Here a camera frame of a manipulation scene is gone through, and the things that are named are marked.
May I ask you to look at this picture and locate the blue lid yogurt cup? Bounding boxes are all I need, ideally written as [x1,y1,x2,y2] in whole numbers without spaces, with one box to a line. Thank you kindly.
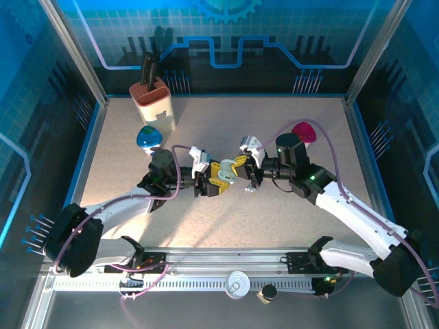
[136,125,164,157]

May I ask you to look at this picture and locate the cream knife block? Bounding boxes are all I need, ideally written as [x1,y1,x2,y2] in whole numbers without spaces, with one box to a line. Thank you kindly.
[129,75,176,136]

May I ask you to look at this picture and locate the silver tin can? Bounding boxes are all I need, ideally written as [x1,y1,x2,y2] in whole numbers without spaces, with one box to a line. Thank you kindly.
[224,270,251,300]

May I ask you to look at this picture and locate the small jar black lid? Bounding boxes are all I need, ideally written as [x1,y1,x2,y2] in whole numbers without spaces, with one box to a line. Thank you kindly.
[259,284,278,305]

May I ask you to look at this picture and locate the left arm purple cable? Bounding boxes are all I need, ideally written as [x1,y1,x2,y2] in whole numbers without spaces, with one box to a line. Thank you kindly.
[51,143,193,302]

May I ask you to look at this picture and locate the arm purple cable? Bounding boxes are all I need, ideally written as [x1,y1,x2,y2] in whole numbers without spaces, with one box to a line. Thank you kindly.
[51,143,193,302]
[259,118,439,309]

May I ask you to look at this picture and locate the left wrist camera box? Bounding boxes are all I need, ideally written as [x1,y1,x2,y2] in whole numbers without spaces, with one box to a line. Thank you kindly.
[188,145,211,174]

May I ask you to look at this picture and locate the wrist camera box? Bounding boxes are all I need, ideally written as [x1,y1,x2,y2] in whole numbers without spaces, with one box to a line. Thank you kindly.
[239,134,264,162]
[188,145,211,174]

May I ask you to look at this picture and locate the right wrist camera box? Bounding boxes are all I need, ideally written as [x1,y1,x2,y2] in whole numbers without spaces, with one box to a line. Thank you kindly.
[239,134,264,162]

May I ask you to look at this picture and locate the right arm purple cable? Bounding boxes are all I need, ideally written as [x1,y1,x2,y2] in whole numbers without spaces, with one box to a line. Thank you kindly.
[259,118,439,309]

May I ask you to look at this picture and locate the aluminium frame rail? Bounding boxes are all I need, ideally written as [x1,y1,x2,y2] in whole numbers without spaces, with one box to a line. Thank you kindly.
[40,247,412,275]

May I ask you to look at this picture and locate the black handled knife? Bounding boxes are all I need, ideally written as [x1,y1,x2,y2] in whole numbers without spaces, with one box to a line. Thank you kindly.
[147,62,159,93]
[141,53,154,93]

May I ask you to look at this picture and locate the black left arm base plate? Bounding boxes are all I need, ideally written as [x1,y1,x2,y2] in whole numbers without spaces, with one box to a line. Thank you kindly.
[104,252,169,274]

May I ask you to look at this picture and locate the white slotted cable tray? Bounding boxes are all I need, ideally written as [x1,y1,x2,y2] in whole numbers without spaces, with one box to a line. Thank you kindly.
[53,276,316,293]

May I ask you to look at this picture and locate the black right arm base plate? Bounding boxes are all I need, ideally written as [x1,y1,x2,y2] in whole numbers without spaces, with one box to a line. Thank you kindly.
[286,252,350,274]

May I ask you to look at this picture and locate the aluminium frame post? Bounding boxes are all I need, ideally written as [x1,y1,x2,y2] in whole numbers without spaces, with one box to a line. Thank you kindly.
[344,0,412,106]
[37,0,110,106]

